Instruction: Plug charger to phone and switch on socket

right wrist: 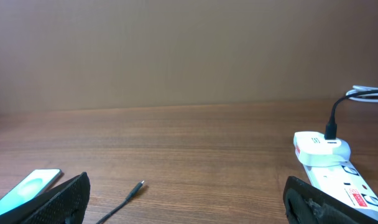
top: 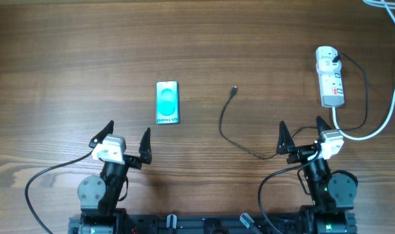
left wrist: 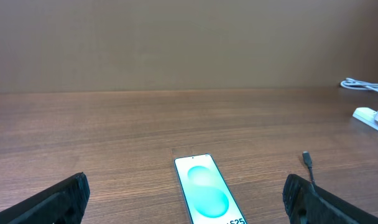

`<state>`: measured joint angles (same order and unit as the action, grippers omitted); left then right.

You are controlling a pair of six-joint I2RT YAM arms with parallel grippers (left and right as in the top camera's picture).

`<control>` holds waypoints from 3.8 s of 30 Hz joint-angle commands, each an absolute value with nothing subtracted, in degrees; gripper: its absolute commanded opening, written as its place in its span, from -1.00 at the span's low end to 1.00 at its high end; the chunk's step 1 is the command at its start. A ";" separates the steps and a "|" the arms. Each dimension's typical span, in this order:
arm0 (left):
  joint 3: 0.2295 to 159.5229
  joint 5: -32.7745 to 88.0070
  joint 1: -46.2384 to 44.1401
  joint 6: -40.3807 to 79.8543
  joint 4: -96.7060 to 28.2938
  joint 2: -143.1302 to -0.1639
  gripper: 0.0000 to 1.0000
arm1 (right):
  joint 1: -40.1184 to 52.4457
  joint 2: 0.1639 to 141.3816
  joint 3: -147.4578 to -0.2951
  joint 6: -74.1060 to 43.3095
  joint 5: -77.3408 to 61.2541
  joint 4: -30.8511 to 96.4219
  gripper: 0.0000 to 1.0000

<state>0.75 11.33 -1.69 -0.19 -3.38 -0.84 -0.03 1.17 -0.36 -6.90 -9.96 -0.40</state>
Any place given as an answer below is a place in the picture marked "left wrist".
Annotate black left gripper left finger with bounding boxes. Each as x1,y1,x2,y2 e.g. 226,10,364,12
0,172,90,224

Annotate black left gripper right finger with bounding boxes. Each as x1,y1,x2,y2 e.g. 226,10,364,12
282,174,378,224

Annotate black USB charging cable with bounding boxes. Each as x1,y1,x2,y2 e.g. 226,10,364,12
302,151,316,187

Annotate smartphone with teal screen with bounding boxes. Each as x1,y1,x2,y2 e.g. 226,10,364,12
174,154,247,224

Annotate white power strip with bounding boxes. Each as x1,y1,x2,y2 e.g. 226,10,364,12
353,107,378,131

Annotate white power strip cord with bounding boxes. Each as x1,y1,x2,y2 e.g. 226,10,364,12
340,77,378,96

